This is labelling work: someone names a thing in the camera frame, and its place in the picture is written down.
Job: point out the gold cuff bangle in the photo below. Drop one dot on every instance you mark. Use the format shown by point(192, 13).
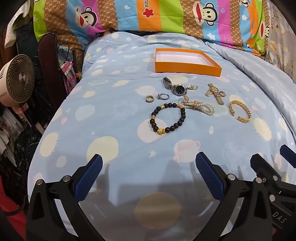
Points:
point(247, 111)

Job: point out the pink patterned bag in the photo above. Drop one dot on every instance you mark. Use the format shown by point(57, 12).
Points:
point(68, 74)

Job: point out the colourful monkey print quilt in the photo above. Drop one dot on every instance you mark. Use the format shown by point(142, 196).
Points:
point(161, 16)

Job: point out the small silver charm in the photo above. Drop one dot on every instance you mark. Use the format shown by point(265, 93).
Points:
point(193, 87)

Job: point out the dark wooden bed frame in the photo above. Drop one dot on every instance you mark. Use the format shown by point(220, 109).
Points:
point(47, 60)

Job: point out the white lace cloth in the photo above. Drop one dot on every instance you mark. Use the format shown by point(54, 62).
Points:
point(12, 27)

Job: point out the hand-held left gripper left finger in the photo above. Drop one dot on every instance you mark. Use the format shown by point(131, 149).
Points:
point(89, 178)

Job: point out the orange cardboard box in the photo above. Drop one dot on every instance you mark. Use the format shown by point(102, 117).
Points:
point(185, 68)

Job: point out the beige desk fan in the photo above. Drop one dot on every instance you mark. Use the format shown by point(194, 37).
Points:
point(18, 78)

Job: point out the gold wristwatch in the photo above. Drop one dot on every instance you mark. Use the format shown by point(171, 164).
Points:
point(217, 97)

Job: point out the silver wristwatch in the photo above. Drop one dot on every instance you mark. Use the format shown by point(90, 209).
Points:
point(179, 89)

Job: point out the gold hoop earring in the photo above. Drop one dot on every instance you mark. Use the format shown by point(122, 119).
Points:
point(150, 100)

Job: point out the light blue planet blanket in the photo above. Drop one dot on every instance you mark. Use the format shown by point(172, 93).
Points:
point(115, 129)

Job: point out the red cloth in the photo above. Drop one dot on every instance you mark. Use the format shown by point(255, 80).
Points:
point(11, 208)

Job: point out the pale floral cloth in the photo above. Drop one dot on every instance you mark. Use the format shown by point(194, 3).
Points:
point(281, 46)

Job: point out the dark clothes pile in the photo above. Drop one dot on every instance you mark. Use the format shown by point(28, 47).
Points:
point(16, 143)

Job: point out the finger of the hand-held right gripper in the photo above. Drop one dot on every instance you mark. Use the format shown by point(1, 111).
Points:
point(289, 155)
point(259, 161)

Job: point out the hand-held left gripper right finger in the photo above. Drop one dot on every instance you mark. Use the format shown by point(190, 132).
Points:
point(210, 178)

